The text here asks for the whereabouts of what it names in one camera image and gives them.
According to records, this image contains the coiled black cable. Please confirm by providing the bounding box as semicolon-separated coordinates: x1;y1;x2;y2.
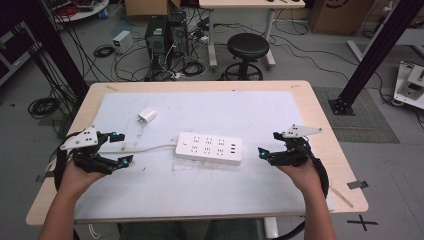
27;96;63;120
92;43;116;59
180;60;207;78

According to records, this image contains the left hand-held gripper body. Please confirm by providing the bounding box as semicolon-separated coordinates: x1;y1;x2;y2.
59;125;116;175

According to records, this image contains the grey tape piece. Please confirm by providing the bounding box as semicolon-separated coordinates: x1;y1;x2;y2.
346;179;370;191

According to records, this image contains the round white table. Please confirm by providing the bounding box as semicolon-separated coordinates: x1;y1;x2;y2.
42;0;111;24

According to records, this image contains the black round stool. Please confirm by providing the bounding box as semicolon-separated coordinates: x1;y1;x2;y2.
219;32;271;82

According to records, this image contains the wooden table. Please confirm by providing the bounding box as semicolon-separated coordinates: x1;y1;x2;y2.
25;79;370;227

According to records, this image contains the grey floor mat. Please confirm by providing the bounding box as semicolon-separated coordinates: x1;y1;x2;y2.
312;86;401;145

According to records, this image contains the black computer tower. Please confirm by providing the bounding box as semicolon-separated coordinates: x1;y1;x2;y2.
167;10;190;58
144;15;170;72

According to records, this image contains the small cardboard box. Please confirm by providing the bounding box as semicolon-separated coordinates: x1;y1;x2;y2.
124;0;181;17

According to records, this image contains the person's left hand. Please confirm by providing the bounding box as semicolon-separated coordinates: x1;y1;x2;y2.
57;159;108;202

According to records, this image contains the white machine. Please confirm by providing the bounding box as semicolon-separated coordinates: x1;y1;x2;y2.
392;61;424;111

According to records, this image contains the white power strip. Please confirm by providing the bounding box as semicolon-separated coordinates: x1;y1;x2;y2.
174;131;244;167

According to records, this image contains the white desk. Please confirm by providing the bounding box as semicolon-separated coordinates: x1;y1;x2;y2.
198;0;306;71

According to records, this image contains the white charger plug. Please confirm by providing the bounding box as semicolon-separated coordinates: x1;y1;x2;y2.
136;106;159;125

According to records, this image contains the black tape cross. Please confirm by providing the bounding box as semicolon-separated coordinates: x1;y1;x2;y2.
346;214;380;232

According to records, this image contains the white table mat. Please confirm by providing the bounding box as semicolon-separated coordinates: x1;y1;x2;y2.
73;90;336;222

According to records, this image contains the white power strip cable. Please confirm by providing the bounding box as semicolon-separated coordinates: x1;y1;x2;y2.
44;142;179;177

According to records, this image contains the thin wooden stick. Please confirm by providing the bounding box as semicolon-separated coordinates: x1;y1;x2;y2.
329;186;355;209

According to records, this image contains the person's right hand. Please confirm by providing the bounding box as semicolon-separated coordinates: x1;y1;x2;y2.
275;159;326;202

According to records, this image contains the large cardboard box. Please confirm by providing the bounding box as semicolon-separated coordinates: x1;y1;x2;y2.
308;0;375;36

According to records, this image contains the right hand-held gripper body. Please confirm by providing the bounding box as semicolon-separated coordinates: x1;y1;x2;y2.
270;123;323;168

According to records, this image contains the white power supply box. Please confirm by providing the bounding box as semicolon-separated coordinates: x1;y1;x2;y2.
112;30;135;55

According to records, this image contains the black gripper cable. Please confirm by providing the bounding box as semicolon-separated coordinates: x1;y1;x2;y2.
275;141;331;240
52;130;84;192

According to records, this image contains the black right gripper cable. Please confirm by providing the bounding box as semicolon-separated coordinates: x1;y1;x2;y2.
275;141;331;240

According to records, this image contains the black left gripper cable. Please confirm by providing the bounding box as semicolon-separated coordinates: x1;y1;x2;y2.
52;130;84;192

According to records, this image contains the black metal stand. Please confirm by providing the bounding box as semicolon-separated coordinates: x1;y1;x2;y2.
13;0;90;100
327;0;424;116

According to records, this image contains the white table leg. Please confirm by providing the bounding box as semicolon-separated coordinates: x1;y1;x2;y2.
262;216;280;240

